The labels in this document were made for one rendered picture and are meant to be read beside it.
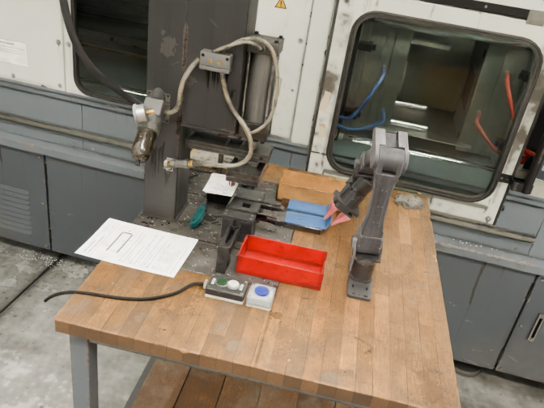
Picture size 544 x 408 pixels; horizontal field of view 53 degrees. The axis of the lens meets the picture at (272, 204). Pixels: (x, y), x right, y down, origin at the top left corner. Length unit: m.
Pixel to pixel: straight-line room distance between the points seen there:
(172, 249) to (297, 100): 0.90
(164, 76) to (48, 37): 1.11
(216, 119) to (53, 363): 1.43
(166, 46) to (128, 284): 0.66
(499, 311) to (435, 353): 1.17
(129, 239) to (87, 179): 1.09
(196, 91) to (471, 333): 1.72
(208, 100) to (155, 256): 0.47
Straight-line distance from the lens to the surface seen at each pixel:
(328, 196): 1.96
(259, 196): 1.82
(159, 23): 1.59
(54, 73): 2.68
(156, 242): 1.69
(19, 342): 2.73
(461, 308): 2.62
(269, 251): 1.67
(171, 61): 1.60
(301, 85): 2.23
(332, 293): 1.58
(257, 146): 1.67
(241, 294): 1.46
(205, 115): 1.61
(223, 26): 1.53
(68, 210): 2.91
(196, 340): 1.37
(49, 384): 2.53
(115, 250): 1.66
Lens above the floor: 1.84
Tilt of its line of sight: 29 degrees down
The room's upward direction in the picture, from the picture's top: 9 degrees clockwise
